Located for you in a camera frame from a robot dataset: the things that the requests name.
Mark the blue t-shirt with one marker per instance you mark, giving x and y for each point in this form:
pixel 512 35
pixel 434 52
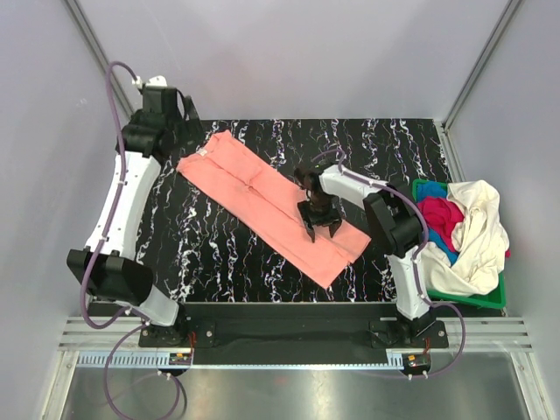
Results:
pixel 434 189

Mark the left aluminium frame post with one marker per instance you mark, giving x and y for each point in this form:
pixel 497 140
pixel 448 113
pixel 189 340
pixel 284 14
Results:
pixel 114 88

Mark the cream white t-shirt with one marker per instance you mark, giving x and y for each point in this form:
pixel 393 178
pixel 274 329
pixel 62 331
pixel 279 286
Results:
pixel 472 245

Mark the right small controller board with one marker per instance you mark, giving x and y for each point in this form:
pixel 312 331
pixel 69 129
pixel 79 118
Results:
pixel 418 361

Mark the salmon pink t-shirt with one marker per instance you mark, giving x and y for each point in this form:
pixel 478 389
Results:
pixel 263 199

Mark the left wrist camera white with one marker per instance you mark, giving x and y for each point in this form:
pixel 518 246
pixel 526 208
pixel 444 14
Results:
pixel 154 82

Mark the magenta t-shirt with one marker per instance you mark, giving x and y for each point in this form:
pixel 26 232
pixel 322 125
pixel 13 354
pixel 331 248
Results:
pixel 441 215

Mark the aluminium frame post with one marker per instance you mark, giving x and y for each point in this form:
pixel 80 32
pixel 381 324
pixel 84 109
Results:
pixel 114 88
pixel 505 19

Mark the left small controller board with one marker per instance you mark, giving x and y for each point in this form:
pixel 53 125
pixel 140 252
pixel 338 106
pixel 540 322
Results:
pixel 180 359

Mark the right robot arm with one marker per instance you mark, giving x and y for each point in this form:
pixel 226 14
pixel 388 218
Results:
pixel 395 225

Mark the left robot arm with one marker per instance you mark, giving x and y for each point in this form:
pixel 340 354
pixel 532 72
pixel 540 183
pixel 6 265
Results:
pixel 107 267

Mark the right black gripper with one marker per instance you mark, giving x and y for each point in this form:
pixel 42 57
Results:
pixel 332 217

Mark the right aluminium frame post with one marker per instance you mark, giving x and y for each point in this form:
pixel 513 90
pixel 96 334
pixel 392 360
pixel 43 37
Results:
pixel 505 19

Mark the green plastic basket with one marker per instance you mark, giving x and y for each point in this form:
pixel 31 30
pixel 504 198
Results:
pixel 477 297

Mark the small controller board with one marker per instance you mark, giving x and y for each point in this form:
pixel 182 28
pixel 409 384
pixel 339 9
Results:
pixel 418 361
pixel 180 359

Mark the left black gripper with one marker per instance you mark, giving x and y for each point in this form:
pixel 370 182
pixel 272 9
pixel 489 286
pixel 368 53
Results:
pixel 191 130

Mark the slotted cable duct rail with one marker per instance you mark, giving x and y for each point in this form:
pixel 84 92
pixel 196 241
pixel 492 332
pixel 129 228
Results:
pixel 376 360

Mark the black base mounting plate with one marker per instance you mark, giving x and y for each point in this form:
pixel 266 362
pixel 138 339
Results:
pixel 291 328

